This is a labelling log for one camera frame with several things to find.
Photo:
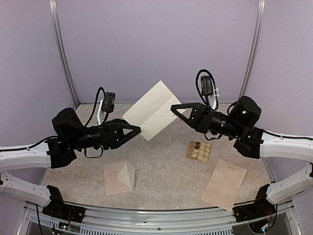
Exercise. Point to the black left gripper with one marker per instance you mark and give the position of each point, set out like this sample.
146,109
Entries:
106,135

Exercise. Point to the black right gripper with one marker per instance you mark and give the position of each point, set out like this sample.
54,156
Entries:
204,118

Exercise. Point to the cream letter paper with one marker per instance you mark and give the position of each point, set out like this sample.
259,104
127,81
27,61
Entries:
152,112

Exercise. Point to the pink envelope with flap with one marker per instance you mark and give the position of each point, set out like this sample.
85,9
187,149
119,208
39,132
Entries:
119,178

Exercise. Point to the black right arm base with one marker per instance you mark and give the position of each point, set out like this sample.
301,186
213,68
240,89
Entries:
259,208

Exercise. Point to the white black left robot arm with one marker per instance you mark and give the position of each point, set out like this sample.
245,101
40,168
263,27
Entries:
58,151

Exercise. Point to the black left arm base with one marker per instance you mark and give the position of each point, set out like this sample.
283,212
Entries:
57,208

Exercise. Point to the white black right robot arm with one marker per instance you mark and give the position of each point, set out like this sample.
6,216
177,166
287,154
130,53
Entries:
252,142

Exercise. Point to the brown round sticker sheet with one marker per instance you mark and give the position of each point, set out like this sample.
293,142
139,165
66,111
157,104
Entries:
199,151

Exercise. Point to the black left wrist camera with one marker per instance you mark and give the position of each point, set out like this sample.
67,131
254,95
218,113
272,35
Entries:
108,102

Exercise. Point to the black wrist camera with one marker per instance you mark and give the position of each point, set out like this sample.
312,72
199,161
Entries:
206,86
108,102

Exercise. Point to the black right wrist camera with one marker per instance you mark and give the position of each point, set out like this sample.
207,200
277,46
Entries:
206,86

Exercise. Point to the aluminium front rail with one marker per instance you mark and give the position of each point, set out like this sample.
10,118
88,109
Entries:
110,221

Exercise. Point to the aluminium frame post right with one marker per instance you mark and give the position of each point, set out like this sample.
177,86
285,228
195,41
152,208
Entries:
254,46

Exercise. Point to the aluminium frame post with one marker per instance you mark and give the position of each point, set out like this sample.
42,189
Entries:
254,46
62,52

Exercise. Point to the aluminium frame post left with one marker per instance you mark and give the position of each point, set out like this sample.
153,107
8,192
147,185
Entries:
62,52

